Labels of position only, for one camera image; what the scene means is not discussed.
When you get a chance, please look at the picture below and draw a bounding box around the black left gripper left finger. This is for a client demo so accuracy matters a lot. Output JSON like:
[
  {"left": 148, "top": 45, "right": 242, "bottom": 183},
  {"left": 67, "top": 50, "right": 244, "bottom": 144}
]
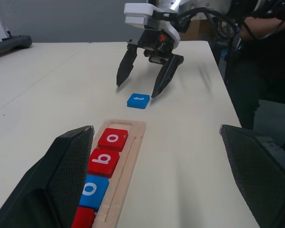
[{"left": 0, "top": 125, "right": 95, "bottom": 228}]

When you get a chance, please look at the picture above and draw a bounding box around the red letter r block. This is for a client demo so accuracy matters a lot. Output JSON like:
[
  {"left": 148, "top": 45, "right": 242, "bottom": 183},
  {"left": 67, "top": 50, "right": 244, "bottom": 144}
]
[{"left": 71, "top": 206, "right": 97, "bottom": 228}]

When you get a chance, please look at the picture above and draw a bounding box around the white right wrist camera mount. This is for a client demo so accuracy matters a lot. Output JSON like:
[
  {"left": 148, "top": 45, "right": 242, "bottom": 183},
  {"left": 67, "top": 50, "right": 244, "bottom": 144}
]
[{"left": 123, "top": 2, "right": 181, "bottom": 52}]

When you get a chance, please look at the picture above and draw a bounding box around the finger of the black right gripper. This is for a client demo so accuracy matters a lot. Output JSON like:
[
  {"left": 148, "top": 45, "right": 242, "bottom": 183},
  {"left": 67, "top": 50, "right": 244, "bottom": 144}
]
[
  {"left": 116, "top": 46, "right": 138, "bottom": 87},
  {"left": 151, "top": 54, "right": 184, "bottom": 99}
]

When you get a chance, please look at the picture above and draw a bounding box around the red letter b block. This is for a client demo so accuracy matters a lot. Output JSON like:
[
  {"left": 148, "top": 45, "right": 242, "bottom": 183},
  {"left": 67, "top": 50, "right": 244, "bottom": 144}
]
[{"left": 87, "top": 148, "right": 121, "bottom": 179}]

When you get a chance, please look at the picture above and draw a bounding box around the grey handheld controller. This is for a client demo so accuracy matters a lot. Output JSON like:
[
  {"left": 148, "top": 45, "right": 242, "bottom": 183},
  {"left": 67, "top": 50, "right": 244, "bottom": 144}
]
[{"left": 0, "top": 35, "right": 33, "bottom": 60}]

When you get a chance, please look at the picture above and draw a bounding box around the brown cardboard box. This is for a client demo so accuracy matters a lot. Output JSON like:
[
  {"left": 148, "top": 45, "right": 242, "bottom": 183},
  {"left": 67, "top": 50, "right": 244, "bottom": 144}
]
[{"left": 179, "top": 19, "right": 213, "bottom": 42}]

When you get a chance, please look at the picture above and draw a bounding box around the long wooden letter tray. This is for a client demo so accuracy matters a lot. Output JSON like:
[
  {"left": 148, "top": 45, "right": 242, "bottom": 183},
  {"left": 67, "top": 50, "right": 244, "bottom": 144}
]
[{"left": 91, "top": 119, "right": 147, "bottom": 228}]

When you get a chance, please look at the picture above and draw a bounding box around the blue letter o block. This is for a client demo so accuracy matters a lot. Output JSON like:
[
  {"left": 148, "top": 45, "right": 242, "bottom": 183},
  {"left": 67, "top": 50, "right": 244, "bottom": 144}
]
[{"left": 78, "top": 174, "right": 110, "bottom": 212}]

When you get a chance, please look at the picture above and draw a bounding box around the red letter o block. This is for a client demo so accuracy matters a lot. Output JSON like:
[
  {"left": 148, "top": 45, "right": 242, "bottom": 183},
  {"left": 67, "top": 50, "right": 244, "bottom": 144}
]
[{"left": 97, "top": 128, "right": 129, "bottom": 153}]

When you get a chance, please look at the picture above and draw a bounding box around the blue letter t block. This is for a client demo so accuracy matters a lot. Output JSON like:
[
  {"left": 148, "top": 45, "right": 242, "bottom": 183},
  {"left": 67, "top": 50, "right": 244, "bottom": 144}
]
[{"left": 126, "top": 93, "right": 151, "bottom": 110}]

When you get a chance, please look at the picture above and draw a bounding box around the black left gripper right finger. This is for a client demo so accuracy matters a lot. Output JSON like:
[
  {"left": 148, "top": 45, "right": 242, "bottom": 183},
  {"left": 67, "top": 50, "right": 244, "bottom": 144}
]
[{"left": 218, "top": 123, "right": 285, "bottom": 228}]

